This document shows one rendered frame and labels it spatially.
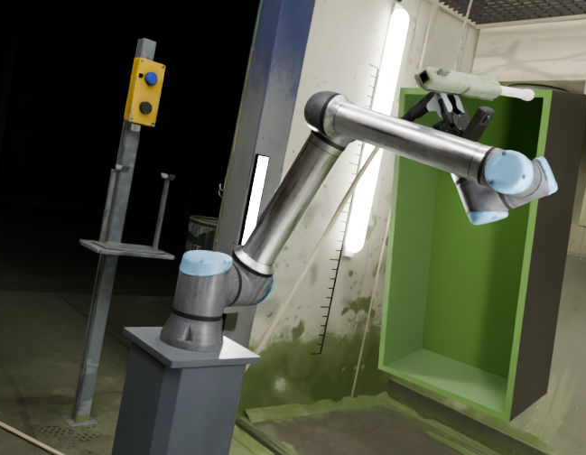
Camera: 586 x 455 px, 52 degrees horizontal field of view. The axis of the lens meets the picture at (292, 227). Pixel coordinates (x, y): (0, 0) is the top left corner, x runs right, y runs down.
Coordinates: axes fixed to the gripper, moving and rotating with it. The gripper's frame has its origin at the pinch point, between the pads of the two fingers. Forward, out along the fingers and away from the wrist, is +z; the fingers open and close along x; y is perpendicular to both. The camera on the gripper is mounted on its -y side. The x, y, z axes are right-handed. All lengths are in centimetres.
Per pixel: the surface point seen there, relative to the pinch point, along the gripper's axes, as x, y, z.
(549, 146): 66, 11, -12
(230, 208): 21, 135, 18
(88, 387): -43, 183, -40
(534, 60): 183, 53, 60
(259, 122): 29, 107, 48
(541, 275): 75, 36, -52
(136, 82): -22, 113, 67
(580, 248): 207, 81, -43
